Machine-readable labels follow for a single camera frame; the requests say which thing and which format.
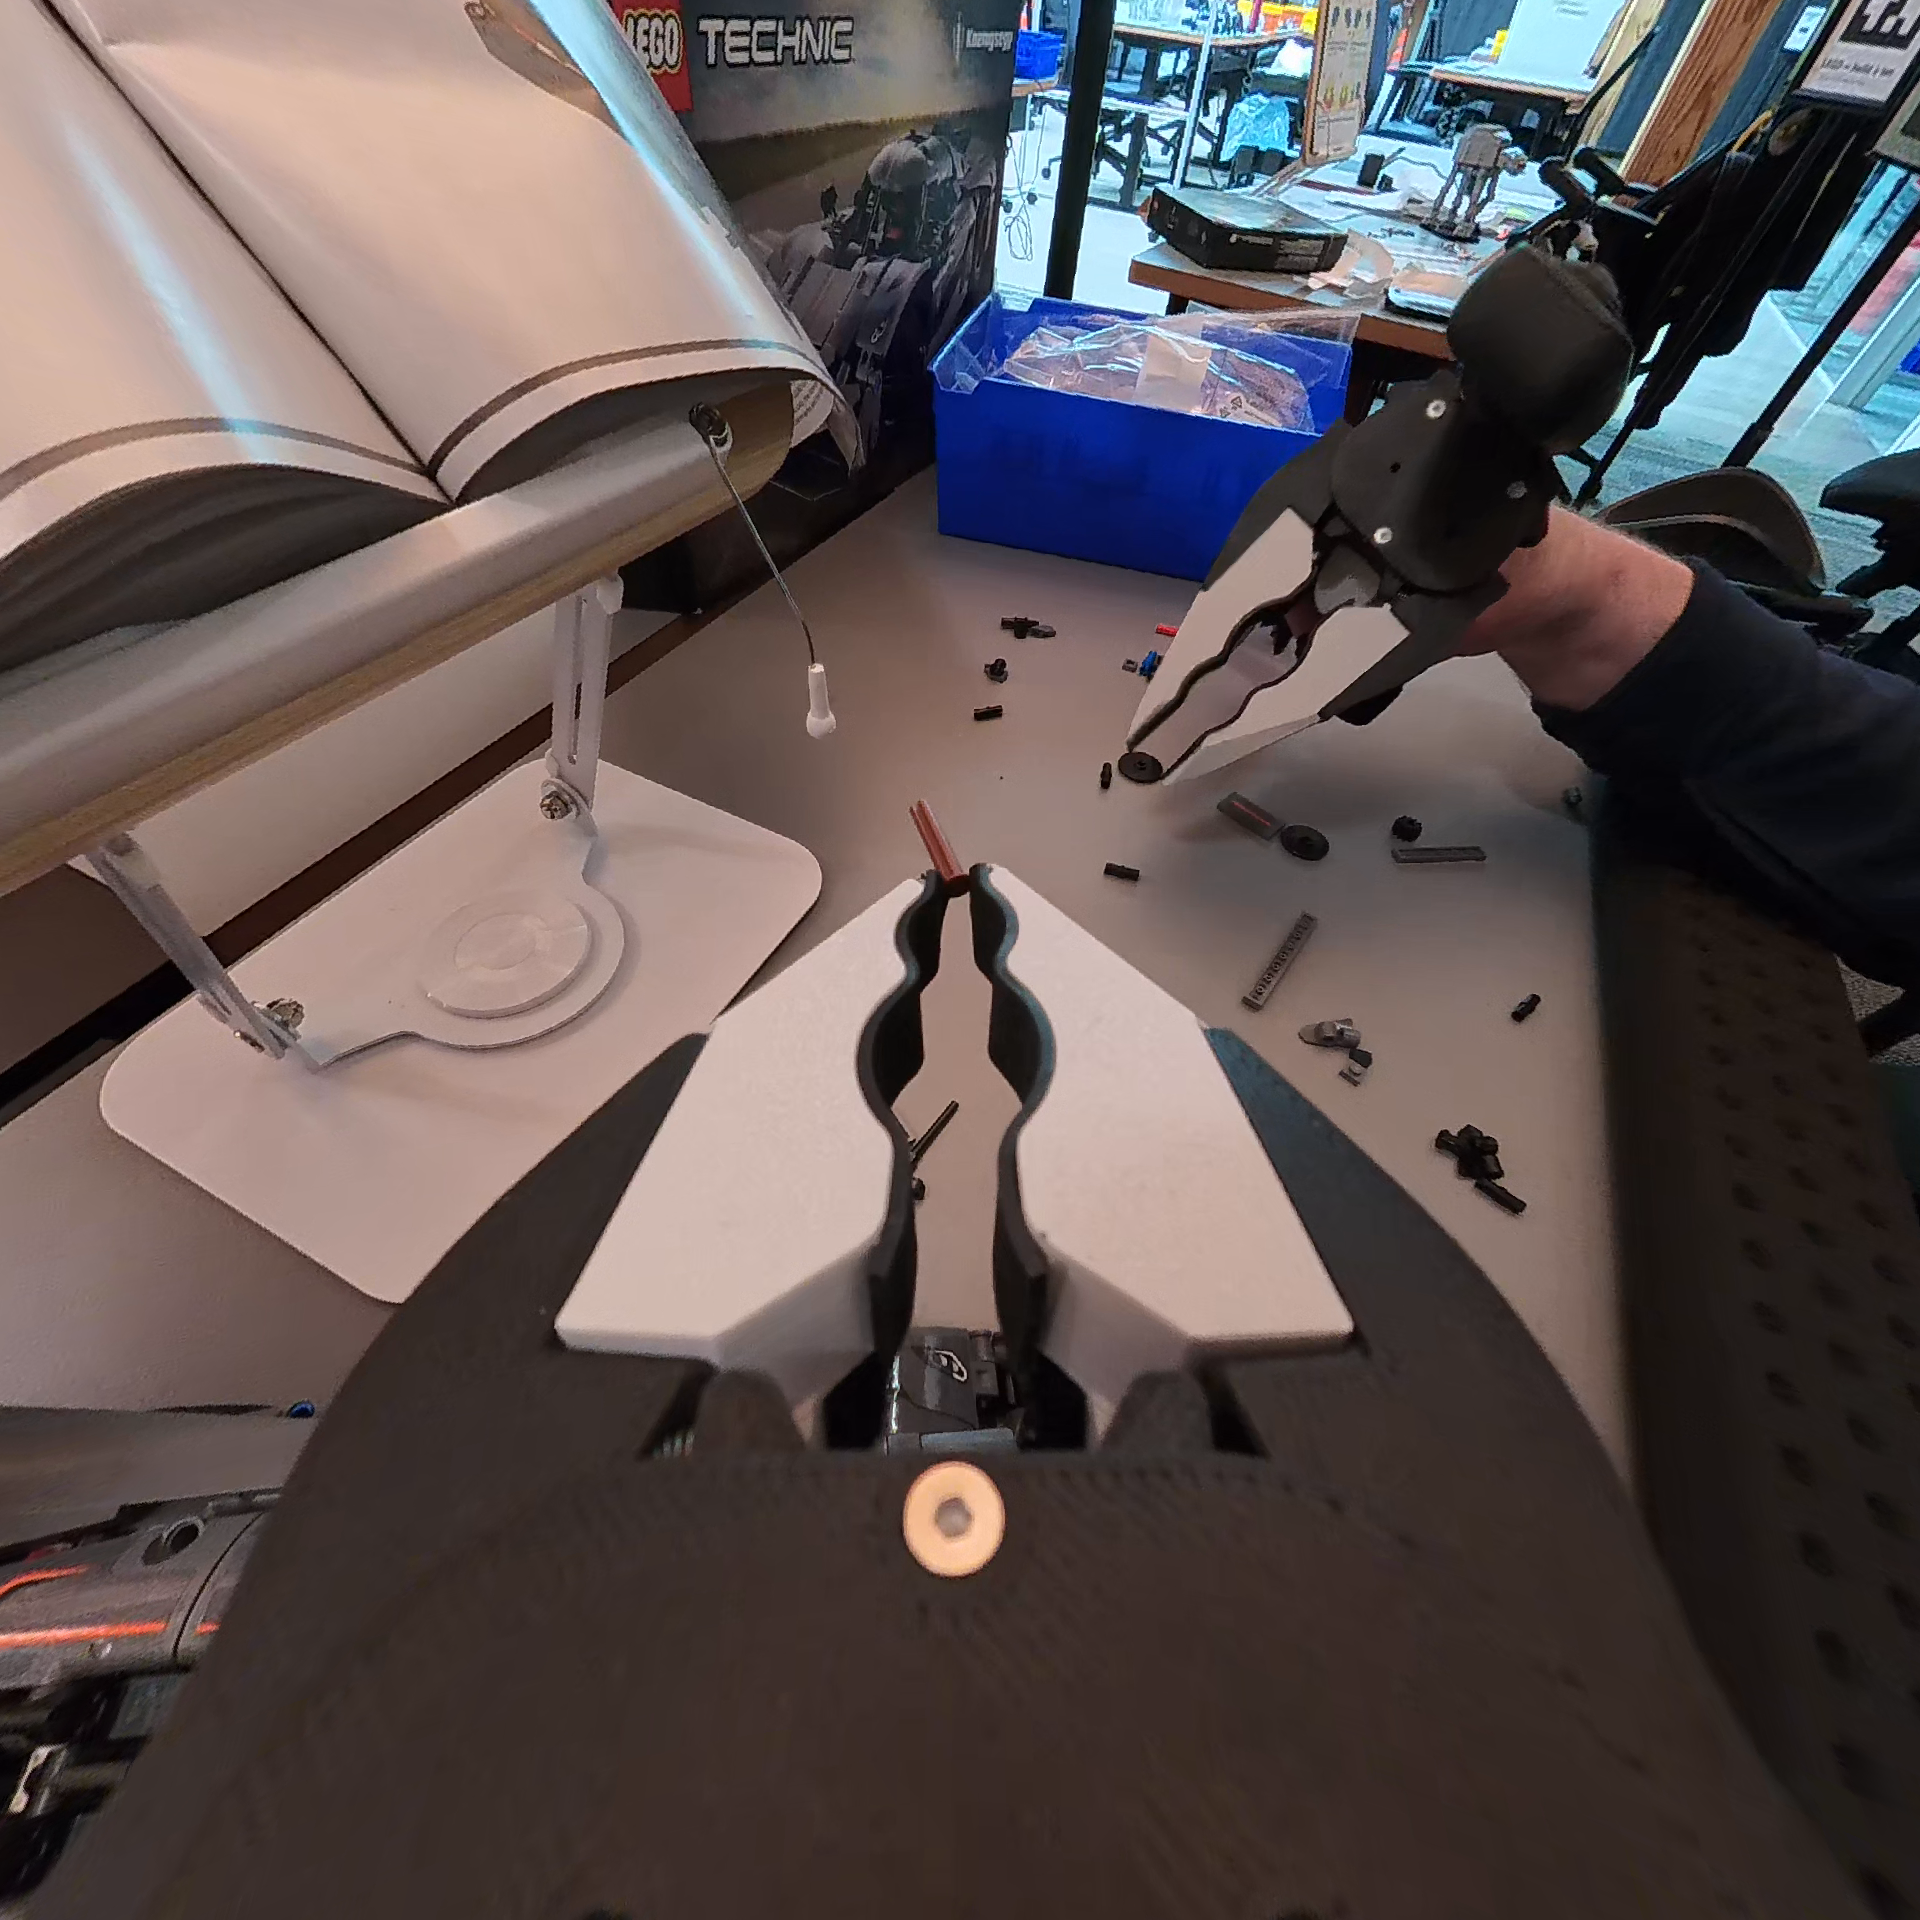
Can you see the black perforated chair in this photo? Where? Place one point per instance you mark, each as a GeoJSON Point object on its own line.
{"type": "Point", "coordinates": [1770, 1276]}

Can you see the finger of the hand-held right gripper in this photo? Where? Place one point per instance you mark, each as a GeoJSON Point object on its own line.
{"type": "Point", "coordinates": [1228, 599]}
{"type": "Point", "coordinates": [1337, 662]}

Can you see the grey lego walker model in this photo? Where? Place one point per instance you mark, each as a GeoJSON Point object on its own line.
{"type": "Point", "coordinates": [1471, 175]}

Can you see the grey orange striped lego tile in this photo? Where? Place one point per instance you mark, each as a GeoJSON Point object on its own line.
{"type": "Point", "coordinates": [1246, 816]}

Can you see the grey lego car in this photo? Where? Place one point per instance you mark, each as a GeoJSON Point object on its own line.
{"type": "Point", "coordinates": [91, 1621]}

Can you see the long grey lego plate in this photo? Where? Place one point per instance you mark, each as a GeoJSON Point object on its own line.
{"type": "Point", "coordinates": [1439, 858]}
{"type": "Point", "coordinates": [1278, 963]}

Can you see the instruction booklet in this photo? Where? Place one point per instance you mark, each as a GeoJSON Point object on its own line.
{"type": "Point", "coordinates": [303, 228]}

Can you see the black flat box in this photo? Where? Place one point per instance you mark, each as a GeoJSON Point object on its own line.
{"type": "Point", "coordinates": [1246, 228]}

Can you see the lego set box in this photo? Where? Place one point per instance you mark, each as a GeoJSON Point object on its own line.
{"type": "Point", "coordinates": [842, 90]}

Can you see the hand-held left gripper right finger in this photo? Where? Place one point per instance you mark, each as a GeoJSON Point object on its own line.
{"type": "Point", "coordinates": [1186, 1200]}

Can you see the grey office chair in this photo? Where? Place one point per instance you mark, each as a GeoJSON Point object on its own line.
{"type": "Point", "coordinates": [1727, 519]}

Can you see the scattered black lego pins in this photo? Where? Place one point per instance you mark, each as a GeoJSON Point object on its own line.
{"type": "Point", "coordinates": [1479, 1154]}

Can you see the black lego axle piece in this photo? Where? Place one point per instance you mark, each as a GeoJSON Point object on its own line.
{"type": "Point", "coordinates": [931, 1134]}

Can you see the black pole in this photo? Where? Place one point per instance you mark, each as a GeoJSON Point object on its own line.
{"type": "Point", "coordinates": [1078, 151]}

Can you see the fiducial tag sign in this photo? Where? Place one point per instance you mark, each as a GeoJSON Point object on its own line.
{"type": "Point", "coordinates": [1858, 43]}

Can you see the black round lego dish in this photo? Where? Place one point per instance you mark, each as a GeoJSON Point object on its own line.
{"type": "Point", "coordinates": [1303, 842]}
{"type": "Point", "coordinates": [1140, 767]}

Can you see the clear plastic bag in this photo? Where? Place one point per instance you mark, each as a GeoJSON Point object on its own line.
{"type": "Point", "coordinates": [1169, 366]}

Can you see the blue storage bin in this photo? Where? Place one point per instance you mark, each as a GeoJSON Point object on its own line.
{"type": "Point", "coordinates": [1078, 483]}

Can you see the white book stand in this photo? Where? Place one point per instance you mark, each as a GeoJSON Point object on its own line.
{"type": "Point", "coordinates": [675, 899]}

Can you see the grey angled lego piece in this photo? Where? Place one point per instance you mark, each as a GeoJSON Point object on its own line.
{"type": "Point", "coordinates": [1328, 1034]}

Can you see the black office chair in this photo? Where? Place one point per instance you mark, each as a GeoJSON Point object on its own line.
{"type": "Point", "coordinates": [1883, 556]}

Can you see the cluttered work table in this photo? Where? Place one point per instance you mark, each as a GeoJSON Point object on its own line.
{"type": "Point", "coordinates": [1201, 287]}

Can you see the person's right forearm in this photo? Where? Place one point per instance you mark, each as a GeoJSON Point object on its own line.
{"type": "Point", "coordinates": [1755, 748]}

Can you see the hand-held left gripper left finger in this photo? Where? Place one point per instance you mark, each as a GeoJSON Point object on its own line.
{"type": "Point", "coordinates": [721, 1200]}

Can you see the dark red lego axle pin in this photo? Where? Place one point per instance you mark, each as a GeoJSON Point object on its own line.
{"type": "Point", "coordinates": [938, 848]}

